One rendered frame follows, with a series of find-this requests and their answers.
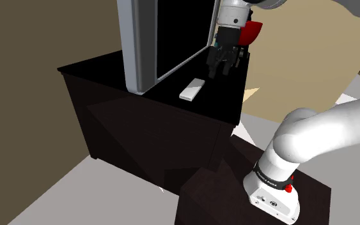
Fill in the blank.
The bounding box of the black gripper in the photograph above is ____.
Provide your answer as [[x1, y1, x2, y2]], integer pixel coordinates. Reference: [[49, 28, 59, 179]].
[[207, 26, 242, 79]]

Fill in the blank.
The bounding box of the white remote control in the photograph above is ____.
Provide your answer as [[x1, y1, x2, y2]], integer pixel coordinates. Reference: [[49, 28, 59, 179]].
[[178, 78, 207, 102]]

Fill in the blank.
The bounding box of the red bowl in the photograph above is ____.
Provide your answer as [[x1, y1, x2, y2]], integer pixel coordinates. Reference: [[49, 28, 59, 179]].
[[239, 19, 264, 47]]

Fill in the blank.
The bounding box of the grey framed black television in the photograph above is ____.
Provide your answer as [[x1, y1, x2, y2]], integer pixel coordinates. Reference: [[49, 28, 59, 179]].
[[116, 0, 223, 96]]

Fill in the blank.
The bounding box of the dark wooden cabinet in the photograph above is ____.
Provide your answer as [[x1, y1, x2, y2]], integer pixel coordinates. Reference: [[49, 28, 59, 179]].
[[56, 45, 251, 198]]

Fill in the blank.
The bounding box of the dark robot stand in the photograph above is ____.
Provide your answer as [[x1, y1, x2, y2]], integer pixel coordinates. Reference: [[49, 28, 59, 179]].
[[174, 134, 333, 225]]

